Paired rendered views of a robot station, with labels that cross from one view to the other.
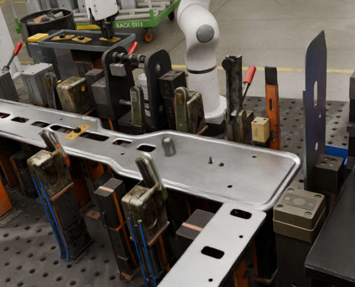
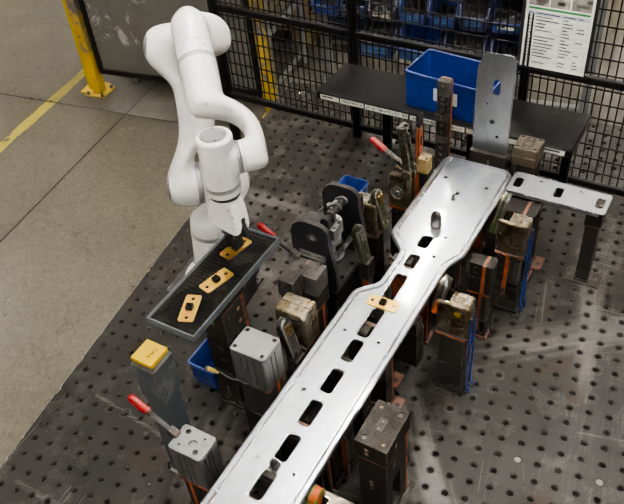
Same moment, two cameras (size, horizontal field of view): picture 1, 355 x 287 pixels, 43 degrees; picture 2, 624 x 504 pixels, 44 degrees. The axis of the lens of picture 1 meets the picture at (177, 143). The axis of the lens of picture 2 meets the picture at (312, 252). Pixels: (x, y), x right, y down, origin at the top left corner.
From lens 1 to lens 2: 237 cm
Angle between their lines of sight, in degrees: 73
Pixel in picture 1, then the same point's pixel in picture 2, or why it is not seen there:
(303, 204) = (532, 141)
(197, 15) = not seen: hidden behind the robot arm
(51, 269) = (482, 399)
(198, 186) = (487, 203)
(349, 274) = (575, 138)
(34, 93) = (278, 366)
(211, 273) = (576, 192)
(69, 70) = not seen: outside the picture
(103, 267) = (476, 354)
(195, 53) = not seen: hidden behind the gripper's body
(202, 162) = (452, 204)
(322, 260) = (567, 145)
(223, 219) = (525, 189)
